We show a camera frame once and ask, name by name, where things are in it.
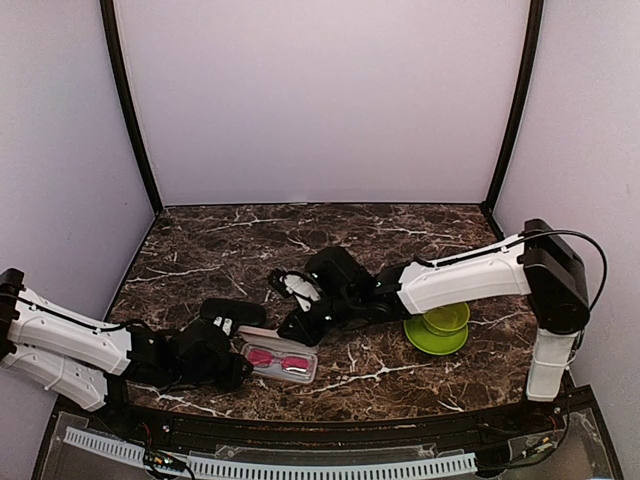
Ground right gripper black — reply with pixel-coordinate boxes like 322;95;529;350
276;291;360;348

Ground pink glasses case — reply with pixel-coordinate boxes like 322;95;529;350
238;326;318;385

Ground pink translucent sunglasses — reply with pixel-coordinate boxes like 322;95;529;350
247;349;311;375

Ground black glasses case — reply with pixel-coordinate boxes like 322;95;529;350
199;298;267;332

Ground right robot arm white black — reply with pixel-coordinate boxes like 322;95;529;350
269;219;601;434

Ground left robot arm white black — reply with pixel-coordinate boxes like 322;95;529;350
1;268;253;436

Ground green plate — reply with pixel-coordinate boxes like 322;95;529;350
403;313;469;356

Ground green bowl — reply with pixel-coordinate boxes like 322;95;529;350
423;302;470;336

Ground black front rail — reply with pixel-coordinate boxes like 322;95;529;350
89;402;565;451

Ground white slotted cable duct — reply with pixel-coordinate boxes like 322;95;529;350
63;427;477;479

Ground left black frame post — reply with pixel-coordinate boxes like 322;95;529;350
99;0;164;216

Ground black frame post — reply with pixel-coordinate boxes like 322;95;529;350
481;0;545;215
99;0;164;216

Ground right black frame post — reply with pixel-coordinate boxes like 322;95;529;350
481;0;545;215

